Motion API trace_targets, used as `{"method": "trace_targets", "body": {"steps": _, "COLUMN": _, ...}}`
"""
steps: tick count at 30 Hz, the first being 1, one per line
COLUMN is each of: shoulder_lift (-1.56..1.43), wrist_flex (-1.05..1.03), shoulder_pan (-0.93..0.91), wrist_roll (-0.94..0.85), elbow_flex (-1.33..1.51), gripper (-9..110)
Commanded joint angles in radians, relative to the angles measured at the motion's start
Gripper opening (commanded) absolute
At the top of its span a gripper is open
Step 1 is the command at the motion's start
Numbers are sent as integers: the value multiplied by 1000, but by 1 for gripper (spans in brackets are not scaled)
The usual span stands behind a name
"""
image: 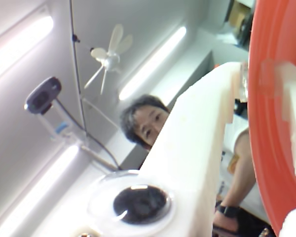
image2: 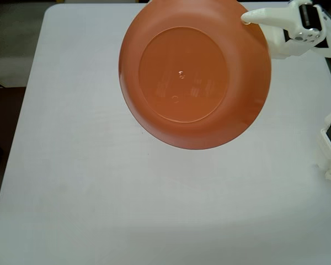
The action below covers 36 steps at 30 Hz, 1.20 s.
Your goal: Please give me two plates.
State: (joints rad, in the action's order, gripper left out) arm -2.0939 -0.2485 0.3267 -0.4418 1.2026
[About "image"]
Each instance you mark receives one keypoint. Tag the orange plate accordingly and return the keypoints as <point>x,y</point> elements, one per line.
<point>269,148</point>

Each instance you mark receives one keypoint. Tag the forearm with black watch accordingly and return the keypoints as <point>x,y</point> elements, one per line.
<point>239,177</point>

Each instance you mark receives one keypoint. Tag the hand beside black watch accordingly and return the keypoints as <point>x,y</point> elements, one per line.
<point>227,224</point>

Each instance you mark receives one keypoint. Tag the person in white shirt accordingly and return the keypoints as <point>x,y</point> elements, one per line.
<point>145,123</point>

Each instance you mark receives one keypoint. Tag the googly eye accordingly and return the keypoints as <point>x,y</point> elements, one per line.
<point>140,205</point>

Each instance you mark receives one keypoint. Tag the black wristwatch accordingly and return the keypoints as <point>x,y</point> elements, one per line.
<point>228,211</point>

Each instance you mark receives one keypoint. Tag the fluorescent ceiling light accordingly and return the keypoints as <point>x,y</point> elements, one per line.
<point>153,64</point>
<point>22,44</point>
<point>39,190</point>

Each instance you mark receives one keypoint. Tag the white ceiling fan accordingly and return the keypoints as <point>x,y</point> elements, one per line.
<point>111,60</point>

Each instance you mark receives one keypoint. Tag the brown cardboard box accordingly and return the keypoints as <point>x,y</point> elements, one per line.
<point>238,14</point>

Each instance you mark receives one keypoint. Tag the clear webcam clamp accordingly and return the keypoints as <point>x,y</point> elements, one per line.
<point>51,128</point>

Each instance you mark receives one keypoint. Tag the black pole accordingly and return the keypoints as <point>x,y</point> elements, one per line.
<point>77,64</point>

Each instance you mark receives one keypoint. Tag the grey webcam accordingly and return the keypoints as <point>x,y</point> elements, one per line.
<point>43,95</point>

